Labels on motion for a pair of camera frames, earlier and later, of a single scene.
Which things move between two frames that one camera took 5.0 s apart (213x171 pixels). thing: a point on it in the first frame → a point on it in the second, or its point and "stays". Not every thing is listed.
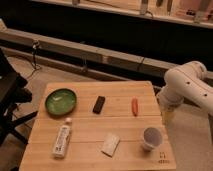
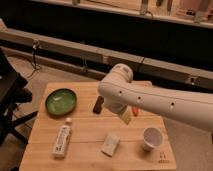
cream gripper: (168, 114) → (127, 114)
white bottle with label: (61, 144) stays
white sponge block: (110, 144) stays
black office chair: (13, 92) stays
